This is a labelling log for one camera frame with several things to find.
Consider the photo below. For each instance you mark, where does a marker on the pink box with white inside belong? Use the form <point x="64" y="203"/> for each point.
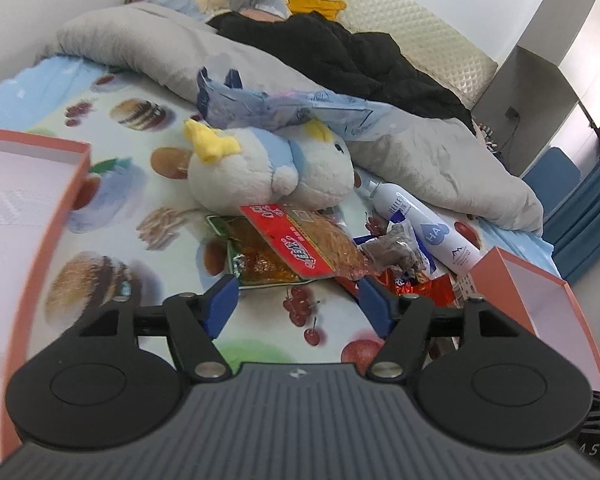
<point x="30" y="200"/>

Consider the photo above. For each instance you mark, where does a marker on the white and blue plush toy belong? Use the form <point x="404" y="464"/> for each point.
<point x="240" y="180"/>

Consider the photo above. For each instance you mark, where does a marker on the red foil wrapper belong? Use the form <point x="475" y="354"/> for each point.
<point x="430" y="290"/>

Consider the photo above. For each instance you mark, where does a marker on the white quilted headboard pad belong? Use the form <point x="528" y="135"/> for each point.
<point x="405" y="15"/>

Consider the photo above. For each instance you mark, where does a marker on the white spray bottle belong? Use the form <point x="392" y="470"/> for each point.
<point x="430" y="230"/>

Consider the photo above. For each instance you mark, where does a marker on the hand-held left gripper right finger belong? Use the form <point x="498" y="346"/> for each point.
<point x="375" y="306"/>

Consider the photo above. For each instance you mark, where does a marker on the green and clear snack packet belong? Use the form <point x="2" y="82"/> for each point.
<point x="260" y="266"/>

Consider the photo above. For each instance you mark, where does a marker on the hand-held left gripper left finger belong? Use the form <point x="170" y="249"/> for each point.
<point x="222" y="305"/>

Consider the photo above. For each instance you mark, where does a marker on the clear bag of grey snacks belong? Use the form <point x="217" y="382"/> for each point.
<point x="385" y="252"/>

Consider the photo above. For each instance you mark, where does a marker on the pale blue plastic bag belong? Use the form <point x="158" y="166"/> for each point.
<point x="280" y="107"/>

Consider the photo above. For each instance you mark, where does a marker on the black wall plug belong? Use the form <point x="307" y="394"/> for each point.
<point x="512" y="113"/>

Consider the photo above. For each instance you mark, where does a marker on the pink box with barcode labels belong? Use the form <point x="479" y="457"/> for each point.
<point x="525" y="290"/>

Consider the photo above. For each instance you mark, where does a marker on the grey blanket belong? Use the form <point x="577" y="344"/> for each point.
<point x="145" y="45"/>

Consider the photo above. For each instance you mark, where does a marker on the red and clear snack packet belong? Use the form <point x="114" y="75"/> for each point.
<point x="325" y="245"/>

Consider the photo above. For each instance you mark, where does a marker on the black garment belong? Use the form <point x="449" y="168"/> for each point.
<point x="360" y="60"/>

